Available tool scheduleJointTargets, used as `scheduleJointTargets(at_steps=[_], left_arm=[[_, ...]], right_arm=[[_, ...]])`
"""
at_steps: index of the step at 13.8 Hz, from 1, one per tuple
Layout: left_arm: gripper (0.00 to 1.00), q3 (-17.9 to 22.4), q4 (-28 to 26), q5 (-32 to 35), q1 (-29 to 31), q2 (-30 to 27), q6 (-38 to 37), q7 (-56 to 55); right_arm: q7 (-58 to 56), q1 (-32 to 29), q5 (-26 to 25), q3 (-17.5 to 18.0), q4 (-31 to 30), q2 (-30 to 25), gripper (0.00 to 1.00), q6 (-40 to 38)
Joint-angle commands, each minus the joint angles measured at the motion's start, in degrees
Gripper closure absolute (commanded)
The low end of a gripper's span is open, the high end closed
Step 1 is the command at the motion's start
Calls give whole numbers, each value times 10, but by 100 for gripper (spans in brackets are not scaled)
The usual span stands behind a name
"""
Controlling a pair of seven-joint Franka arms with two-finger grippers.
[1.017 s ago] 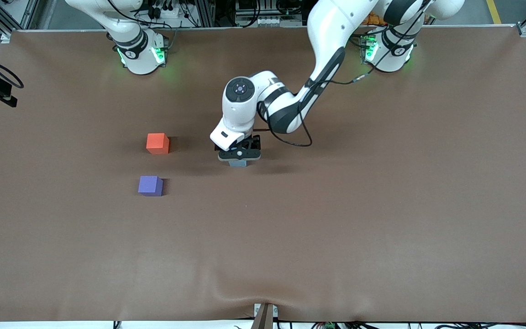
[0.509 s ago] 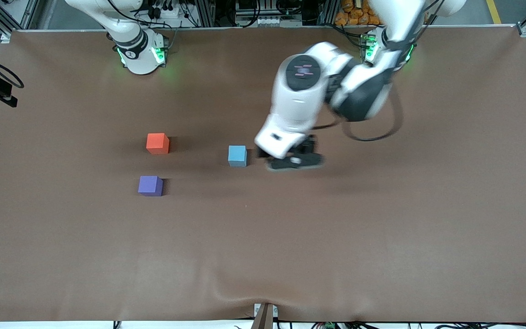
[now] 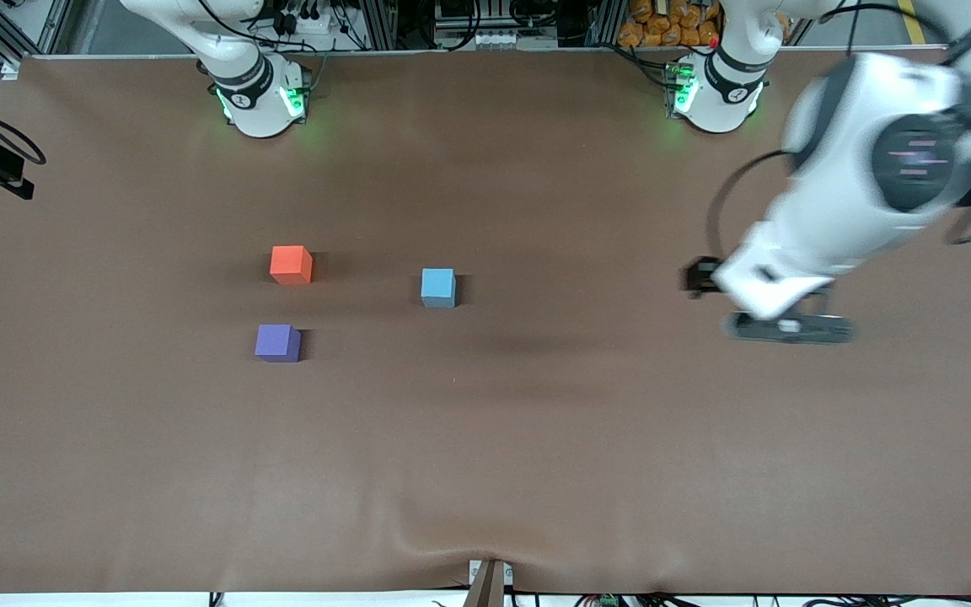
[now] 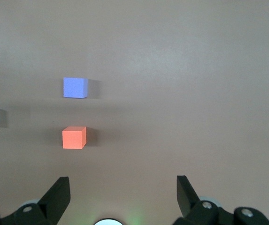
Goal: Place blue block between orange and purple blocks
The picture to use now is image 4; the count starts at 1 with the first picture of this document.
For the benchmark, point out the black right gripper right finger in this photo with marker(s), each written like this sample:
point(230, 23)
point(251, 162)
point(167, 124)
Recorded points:
point(188, 199)

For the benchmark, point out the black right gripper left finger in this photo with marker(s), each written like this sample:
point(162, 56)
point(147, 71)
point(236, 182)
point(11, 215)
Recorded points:
point(52, 201)

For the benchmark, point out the orange foam block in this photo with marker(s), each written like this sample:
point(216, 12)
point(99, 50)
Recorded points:
point(73, 138)

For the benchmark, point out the purple foam block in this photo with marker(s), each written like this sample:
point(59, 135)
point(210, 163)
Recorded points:
point(74, 87)

